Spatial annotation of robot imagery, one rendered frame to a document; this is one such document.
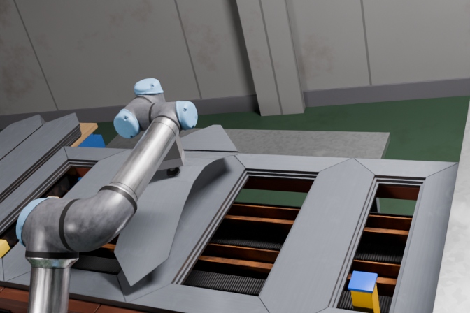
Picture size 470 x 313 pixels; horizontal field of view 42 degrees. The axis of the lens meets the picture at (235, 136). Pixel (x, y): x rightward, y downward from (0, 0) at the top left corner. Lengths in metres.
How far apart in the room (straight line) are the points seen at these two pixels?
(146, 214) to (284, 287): 0.46
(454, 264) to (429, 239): 0.38
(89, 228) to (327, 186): 0.86
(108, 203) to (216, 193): 0.73
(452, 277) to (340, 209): 0.60
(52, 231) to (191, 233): 0.61
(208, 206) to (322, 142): 0.59
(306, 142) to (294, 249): 0.73
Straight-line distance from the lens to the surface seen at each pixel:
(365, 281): 1.54
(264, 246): 2.22
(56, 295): 1.42
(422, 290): 1.57
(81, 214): 1.34
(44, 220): 1.39
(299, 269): 1.66
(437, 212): 1.80
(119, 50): 4.46
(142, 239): 1.76
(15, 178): 2.53
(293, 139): 2.40
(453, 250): 1.37
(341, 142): 2.32
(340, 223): 1.78
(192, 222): 1.92
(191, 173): 1.83
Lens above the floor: 1.96
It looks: 29 degrees down
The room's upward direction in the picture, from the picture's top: 14 degrees counter-clockwise
